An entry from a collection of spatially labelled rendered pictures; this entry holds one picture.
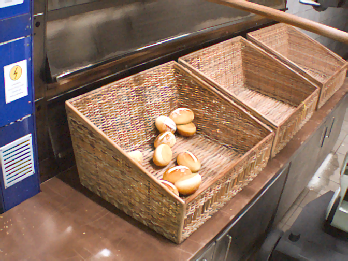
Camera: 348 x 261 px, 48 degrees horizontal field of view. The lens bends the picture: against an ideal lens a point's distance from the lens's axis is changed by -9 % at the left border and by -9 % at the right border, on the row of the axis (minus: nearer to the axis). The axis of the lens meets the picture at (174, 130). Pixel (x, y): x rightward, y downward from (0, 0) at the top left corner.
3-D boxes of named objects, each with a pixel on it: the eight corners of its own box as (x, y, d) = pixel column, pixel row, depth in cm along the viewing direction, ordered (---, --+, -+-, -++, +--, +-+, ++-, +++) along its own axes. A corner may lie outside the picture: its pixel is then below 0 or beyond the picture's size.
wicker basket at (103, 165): (63, 174, 139) (60, 100, 126) (166, 120, 180) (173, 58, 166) (178, 248, 115) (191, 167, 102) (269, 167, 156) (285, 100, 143)
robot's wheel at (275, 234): (271, 243, 199) (278, 218, 186) (280, 247, 196) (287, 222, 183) (251, 272, 186) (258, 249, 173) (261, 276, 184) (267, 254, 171)
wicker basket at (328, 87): (236, 80, 228) (244, 32, 214) (277, 60, 269) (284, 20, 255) (317, 112, 204) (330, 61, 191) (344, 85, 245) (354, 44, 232)
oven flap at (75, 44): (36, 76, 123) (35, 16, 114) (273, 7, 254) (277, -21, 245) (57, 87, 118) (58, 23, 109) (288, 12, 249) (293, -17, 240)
